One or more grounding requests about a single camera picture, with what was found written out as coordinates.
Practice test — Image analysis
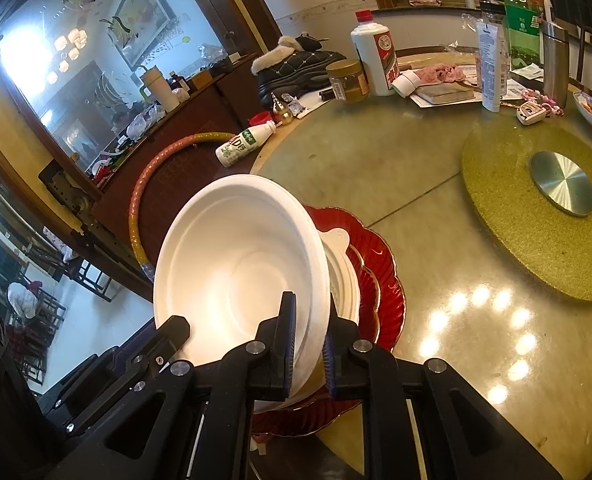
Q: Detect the large white foam bowl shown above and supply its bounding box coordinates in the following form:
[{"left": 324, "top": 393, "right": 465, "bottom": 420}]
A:
[{"left": 153, "top": 174, "right": 333, "bottom": 413}]

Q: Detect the black fur-lined boot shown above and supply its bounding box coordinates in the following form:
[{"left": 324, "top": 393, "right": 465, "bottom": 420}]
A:
[{"left": 251, "top": 34, "right": 350, "bottom": 106}]

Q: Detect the book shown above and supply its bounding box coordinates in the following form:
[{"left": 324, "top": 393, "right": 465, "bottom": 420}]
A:
[{"left": 410, "top": 82, "right": 477, "bottom": 109}]

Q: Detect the large etched mirror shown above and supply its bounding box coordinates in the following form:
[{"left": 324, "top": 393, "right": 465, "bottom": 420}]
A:
[{"left": 0, "top": 0, "right": 282, "bottom": 181}]

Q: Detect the red scalloped plate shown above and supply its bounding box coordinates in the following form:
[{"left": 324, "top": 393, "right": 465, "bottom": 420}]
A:
[{"left": 251, "top": 205, "right": 407, "bottom": 437}]

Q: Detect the white plastic bag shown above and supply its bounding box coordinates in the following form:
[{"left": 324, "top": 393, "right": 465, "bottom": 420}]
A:
[{"left": 126, "top": 102, "right": 167, "bottom": 139}]

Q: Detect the steel tumbler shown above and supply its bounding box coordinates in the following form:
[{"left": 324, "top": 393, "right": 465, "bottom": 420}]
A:
[{"left": 541, "top": 21, "right": 571, "bottom": 104}]

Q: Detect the glass turntable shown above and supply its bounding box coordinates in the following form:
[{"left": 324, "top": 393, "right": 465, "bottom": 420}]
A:
[{"left": 248, "top": 47, "right": 592, "bottom": 480}]

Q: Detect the white paper slip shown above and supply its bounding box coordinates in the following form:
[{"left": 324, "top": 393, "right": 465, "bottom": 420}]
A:
[{"left": 508, "top": 64, "right": 545, "bottom": 84}]

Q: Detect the green glass bottle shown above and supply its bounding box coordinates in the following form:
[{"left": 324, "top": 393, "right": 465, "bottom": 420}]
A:
[{"left": 503, "top": 0, "right": 542, "bottom": 69}]

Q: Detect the clear bottle black cap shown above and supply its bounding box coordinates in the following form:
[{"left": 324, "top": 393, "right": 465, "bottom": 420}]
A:
[{"left": 478, "top": 0, "right": 507, "bottom": 26}]

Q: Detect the gold glitter round mat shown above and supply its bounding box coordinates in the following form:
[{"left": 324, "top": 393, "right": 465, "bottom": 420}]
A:
[{"left": 461, "top": 120, "right": 592, "bottom": 304}]

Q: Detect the white liquor bottle red cap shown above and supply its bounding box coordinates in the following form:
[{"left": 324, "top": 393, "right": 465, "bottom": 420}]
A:
[{"left": 350, "top": 10, "right": 400, "bottom": 97}]

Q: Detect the wooden sideboard cabinet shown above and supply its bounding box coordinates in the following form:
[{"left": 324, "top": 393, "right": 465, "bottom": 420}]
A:
[{"left": 91, "top": 52, "right": 278, "bottom": 221}]

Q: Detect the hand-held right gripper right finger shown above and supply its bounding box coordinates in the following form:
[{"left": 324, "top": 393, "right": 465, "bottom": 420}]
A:
[{"left": 323, "top": 304, "right": 563, "bottom": 480}]

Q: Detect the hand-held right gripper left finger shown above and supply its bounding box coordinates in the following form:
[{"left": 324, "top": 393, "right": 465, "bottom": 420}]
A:
[{"left": 41, "top": 291, "right": 298, "bottom": 480}]

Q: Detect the steel round disc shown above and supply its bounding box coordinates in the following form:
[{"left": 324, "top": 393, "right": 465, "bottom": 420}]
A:
[{"left": 530, "top": 151, "right": 592, "bottom": 218}]

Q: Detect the small gold perfume bottle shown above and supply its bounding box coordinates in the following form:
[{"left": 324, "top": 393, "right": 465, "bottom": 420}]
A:
[{"left": 271, "top": 92, "right": 295, "bottom": 126}]

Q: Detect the multicoloured hula hoop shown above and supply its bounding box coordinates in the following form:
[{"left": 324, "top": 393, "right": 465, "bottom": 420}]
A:
[{"left": 128, "top": 131, "right": 237, "bottom": 281}]

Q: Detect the cream plastic bowl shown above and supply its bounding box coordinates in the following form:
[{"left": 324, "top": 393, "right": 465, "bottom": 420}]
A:
[{"left": 321, "top": 227, "right": 362, "bottom": 342}]

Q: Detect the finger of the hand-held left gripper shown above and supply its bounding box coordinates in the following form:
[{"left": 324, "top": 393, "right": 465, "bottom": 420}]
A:
[{"left": 51, "top": 315, "right": 193, "bottom": 439}]

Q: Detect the pink bead string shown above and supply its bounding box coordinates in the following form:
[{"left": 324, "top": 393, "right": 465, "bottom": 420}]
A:
[{"left": 521, "top": 87, "right": 567, "bottom": 119}]

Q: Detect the white tumbler with handle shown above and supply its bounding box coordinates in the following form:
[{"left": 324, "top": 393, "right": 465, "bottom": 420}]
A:
[{"left": 140, "top": 66, "right": 181, "bottom": 114}]

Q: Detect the small white case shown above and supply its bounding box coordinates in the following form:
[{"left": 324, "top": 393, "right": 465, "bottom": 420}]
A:
[{"left": 516, "top": 101, "right": 546, "bottom": 125}]

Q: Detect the white squeeze tube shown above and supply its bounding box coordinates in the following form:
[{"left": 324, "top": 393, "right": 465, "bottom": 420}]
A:
[{"left": 476, "top": 22, "right": 508, "bottom": 114}]

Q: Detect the white milk bottle green label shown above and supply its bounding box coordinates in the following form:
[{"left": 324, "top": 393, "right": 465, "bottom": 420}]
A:
[{"left": 215, "top": 121, "right": 278, "bottom": 169}]

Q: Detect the jar with gold lid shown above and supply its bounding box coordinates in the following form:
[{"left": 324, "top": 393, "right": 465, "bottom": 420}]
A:
[{"left": 326, "top": 59, "right": 371, "bottom": 104}]

